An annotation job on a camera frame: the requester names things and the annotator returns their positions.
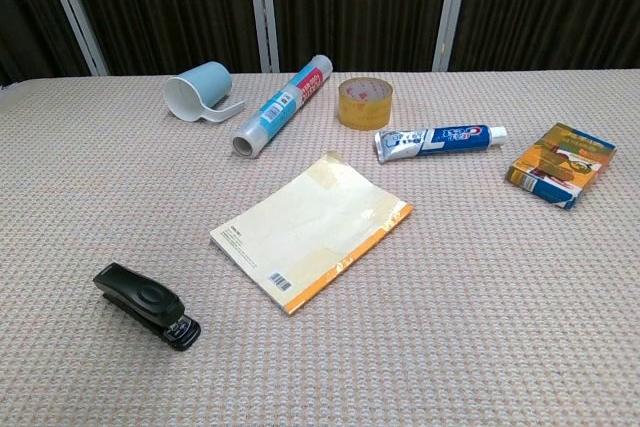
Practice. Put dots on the black stapler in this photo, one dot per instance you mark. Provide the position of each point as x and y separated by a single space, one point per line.
145 300

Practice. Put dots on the beige woven tablecloth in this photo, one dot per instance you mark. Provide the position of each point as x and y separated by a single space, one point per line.
450 297

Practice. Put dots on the grey metal partition post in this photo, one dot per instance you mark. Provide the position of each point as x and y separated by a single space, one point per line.
451 7
75 9
263 7

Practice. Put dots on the blue white toothpaste tube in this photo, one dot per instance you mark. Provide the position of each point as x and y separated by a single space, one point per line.
440 139

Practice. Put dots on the light blue plastic cup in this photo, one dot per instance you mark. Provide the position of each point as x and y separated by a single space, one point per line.
200 89

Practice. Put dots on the cream notebook with orange edge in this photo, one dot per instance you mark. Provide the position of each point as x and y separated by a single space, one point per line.
310 232

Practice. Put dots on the plastic wrap roll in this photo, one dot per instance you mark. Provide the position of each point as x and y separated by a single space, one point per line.
282 104

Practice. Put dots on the yellow packing tape roll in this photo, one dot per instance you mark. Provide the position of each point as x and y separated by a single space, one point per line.
364 102

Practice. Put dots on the orange blue cardboard box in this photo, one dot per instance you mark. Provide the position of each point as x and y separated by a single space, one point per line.
562 167

